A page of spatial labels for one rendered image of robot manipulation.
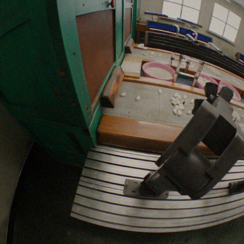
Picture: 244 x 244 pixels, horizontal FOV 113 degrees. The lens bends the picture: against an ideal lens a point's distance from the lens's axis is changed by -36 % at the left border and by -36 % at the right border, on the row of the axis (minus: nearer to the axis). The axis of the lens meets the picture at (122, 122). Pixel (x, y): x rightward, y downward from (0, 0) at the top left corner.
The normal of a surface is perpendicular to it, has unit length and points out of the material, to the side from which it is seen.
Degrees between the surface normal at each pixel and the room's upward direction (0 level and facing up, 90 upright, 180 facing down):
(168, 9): 90
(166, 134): 0
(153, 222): 0
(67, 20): 90
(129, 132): 0
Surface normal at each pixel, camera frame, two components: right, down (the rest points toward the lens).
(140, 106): 0.01, -0.59
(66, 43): 0.98, 0.15
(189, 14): -0.18, 0.79
